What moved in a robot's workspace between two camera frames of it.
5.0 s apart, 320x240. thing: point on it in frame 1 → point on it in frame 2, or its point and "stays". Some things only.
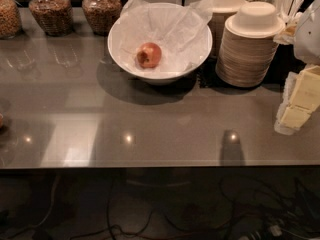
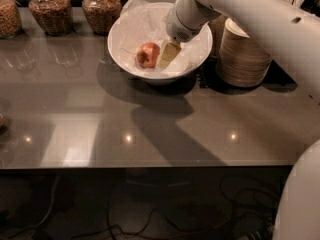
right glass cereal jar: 102,8 stays
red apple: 149,55 stays
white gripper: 308,39 → 175,29
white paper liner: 180,30 stays
